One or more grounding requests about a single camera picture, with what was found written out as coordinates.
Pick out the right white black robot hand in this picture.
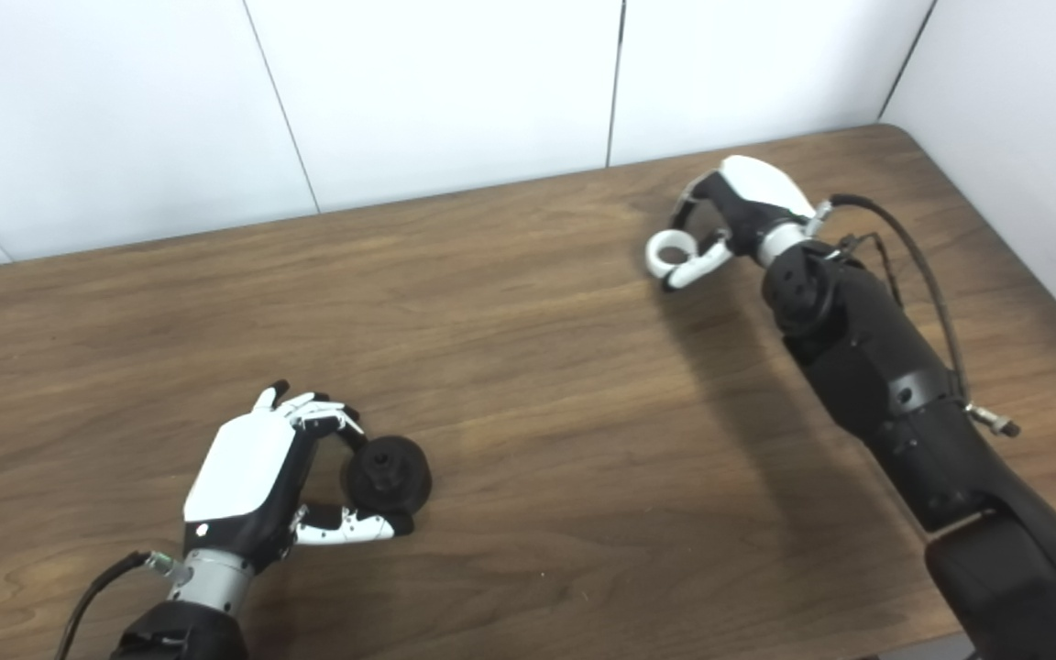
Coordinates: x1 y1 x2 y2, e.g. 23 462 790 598
662 155 818 292

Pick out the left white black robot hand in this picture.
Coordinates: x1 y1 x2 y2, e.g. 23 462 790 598
181 380 415 574

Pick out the white plastic ring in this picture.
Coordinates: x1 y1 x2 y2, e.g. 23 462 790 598
645 229 699 281

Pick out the round black plastic part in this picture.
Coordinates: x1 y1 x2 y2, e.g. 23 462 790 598
343 435 433 516

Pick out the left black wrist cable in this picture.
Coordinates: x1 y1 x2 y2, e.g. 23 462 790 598
56 550 190 660

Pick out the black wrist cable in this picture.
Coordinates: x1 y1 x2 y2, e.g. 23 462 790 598
56 550 190 660
812 192 1022 437

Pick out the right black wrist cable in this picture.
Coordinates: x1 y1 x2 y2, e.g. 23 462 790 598
812 192 1022 437

